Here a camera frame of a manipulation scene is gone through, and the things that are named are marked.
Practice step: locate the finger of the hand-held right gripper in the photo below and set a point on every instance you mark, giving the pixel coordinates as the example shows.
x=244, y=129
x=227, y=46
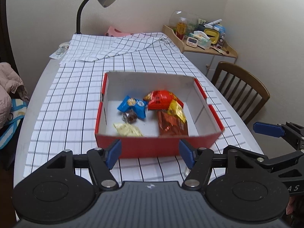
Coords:
x=282, y=162
x=268, y=129

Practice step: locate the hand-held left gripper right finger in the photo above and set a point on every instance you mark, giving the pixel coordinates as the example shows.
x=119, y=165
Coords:
x=187, y=153

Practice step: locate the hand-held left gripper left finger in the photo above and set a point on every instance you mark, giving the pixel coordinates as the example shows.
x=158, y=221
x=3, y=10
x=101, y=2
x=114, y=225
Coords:
x=114, y=152

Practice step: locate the pale yellow snack packet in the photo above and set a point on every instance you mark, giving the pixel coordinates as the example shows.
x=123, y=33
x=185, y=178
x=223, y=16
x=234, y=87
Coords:
x=128, y=130

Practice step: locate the orange foil snack packet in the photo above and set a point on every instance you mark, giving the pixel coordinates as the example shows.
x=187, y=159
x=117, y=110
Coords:
x=172, y=127

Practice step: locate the red cardboard box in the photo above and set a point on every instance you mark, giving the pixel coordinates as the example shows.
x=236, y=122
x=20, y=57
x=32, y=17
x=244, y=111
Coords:
x=147, y=147

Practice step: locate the brown candy clear wrapper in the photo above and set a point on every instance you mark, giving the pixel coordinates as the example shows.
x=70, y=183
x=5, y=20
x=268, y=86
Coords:
x=130, y=117

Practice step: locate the blue cookie packet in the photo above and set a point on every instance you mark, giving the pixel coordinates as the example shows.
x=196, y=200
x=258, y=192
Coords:
x=133, y=105

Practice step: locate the red snack bag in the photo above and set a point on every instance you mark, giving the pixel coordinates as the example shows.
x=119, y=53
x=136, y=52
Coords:
x=161, y=98

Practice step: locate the wooden chair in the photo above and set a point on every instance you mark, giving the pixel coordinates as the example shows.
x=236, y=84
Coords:
x=239, y=85

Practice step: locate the white checked tablecloth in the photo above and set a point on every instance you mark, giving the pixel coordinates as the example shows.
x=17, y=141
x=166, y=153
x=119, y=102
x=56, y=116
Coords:
x=76, y=95

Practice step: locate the white cabinet wooden top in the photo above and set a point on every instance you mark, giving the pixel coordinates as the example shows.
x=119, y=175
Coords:
x=201, y=61

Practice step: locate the blue striped bag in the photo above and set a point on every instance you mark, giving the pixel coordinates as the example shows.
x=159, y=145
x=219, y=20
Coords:
x=14, y=116

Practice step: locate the tissue box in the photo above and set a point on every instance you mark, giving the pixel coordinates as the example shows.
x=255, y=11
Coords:
x=204, y=41

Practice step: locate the yellow box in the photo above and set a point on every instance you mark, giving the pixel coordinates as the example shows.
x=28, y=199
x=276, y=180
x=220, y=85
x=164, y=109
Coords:
x=212, y=35

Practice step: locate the blue container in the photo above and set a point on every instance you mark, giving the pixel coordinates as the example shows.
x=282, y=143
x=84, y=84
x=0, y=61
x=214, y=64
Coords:
x=220, y=28

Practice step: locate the white kitchen timer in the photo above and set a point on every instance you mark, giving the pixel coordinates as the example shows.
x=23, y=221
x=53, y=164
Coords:
x=192, y=41

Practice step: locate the white tube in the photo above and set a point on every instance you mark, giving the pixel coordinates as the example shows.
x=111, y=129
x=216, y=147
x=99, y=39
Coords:
x=213, y=23

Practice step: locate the pink box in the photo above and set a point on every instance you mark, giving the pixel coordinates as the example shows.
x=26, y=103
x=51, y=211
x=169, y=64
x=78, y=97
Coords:
x=114, y=32

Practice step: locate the pink padded jacket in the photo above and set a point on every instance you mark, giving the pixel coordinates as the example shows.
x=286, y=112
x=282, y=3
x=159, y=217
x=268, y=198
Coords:
x=6, y=92

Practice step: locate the bottle with orange contents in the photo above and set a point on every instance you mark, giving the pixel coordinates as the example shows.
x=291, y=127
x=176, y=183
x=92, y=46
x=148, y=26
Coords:
x=181, y=28

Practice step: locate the clear plastic container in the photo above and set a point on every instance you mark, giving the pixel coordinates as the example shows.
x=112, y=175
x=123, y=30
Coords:
x=190, y=16

